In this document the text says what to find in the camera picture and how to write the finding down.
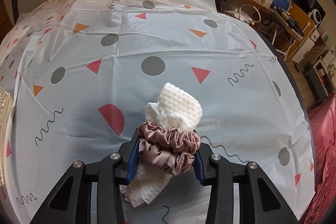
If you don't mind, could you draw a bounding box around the dusty pink satin scrunchie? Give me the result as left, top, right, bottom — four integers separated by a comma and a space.
138, 122, 201, 176

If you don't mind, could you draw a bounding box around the white waffle cloth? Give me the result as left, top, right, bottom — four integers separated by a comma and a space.
120, 83, 203, 207

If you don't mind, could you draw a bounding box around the red blanket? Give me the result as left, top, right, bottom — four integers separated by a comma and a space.
300, 93, 335, 223

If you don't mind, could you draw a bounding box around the glittery gold tin lid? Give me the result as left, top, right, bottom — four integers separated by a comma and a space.
0, 87, 14, 189

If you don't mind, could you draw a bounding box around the patterned white tablecloth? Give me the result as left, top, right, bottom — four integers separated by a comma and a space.
1, 0, 315, 223

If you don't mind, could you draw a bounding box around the wooden side desk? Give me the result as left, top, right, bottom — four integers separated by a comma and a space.
236, 0, 316, 61

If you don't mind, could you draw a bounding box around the blue folding chair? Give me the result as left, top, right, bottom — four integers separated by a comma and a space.
270, 0, 291, 11

